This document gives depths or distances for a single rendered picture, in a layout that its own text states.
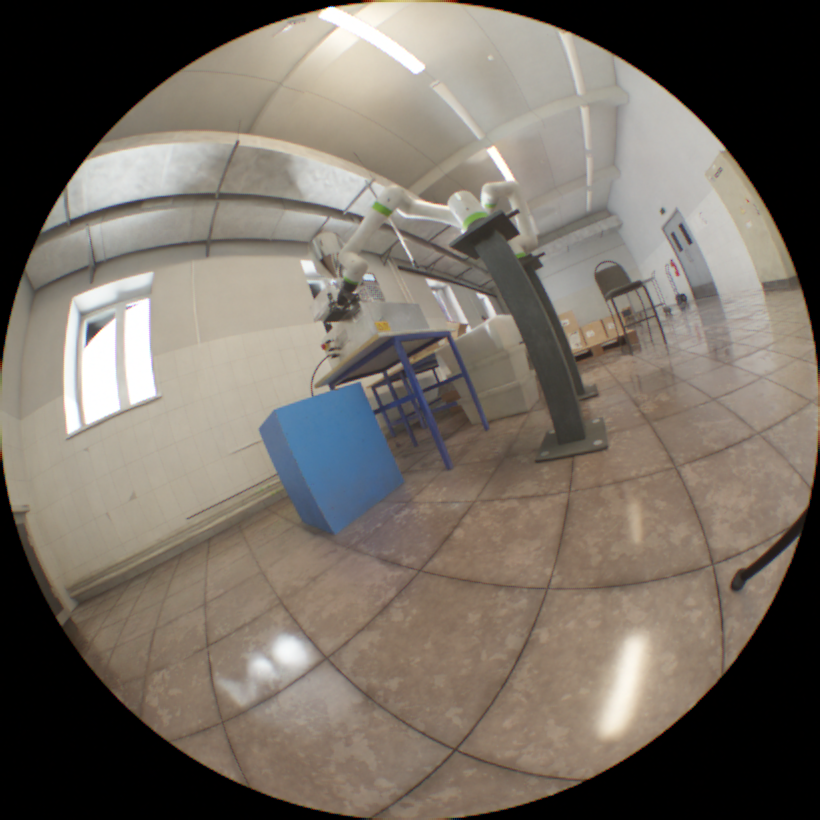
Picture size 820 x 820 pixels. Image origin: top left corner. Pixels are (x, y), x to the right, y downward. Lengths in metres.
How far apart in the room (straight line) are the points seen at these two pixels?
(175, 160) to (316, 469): 3.28
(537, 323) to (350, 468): 1.00
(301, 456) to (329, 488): 0.19
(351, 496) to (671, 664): 1.18
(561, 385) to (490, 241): 0.61
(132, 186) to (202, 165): 0.83
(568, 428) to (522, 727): 0.91
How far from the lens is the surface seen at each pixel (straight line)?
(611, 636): 0.46
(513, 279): 0.96
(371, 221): 1.37
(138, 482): 2.66
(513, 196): 1.83
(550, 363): 0.94
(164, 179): 3.44
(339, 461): 1.12
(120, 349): 3.55
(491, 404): 1.84
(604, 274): 2.96
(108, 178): 3.52
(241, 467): 2.52
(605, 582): 0.52
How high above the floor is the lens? 0.43
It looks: 3 degrees down
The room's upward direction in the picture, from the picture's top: 23 degrees counter-clockwise
